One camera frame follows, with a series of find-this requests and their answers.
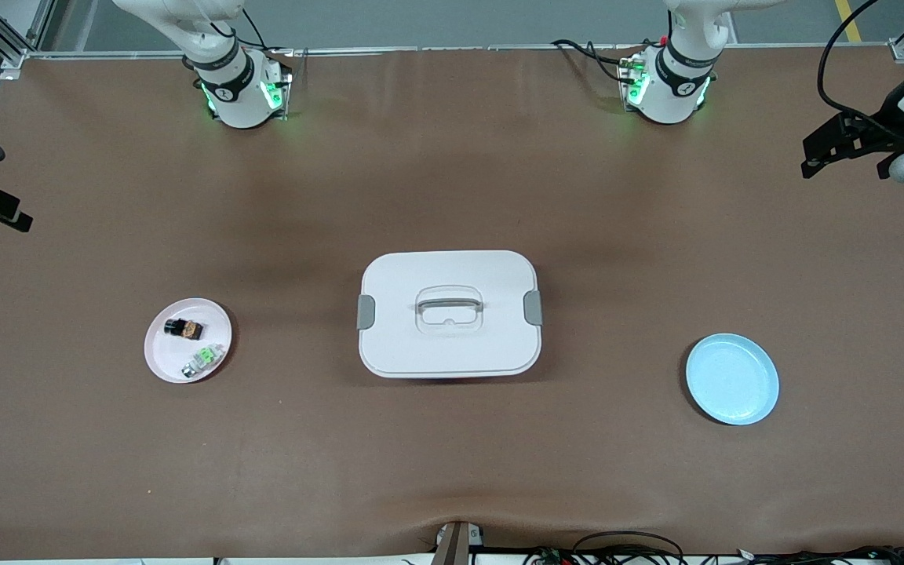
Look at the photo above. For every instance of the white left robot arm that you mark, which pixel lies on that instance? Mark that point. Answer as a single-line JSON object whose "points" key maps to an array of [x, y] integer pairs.
{"points": [[672, 86]]}

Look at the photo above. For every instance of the orange and black push-button switch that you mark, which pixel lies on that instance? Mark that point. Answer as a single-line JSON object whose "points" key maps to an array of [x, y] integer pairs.
{"points": [[184, 329]]}

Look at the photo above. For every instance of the light blue round plate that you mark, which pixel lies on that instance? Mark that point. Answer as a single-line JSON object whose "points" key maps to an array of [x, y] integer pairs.
{"points": [[732, 379]]}

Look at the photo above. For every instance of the pink round plate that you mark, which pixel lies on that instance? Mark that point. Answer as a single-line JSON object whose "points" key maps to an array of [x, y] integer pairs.
{"points": [[177, 357]]}

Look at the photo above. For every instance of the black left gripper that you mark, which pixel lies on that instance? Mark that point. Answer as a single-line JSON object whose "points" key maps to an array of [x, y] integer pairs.
{"points": [[880, 126]]}

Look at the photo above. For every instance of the white lidded storage box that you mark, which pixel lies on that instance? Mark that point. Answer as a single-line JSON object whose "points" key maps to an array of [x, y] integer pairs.
{"points": [[452, 353]]}

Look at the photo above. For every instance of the grey box latch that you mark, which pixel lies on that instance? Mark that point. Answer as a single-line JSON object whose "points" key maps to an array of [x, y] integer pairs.
{"points": [[533, 308], [366, 312]]}

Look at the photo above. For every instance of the green push-button switch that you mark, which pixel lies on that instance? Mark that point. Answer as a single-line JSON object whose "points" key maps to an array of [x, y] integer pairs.
{"points": [[202, 361]]}

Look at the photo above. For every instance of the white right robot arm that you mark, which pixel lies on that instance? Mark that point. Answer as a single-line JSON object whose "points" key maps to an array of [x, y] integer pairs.
{"points": [[224, 78]]}

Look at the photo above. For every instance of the metal table edge bracket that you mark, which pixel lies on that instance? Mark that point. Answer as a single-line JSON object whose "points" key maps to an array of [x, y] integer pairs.
{"points": [[456, 543]]}

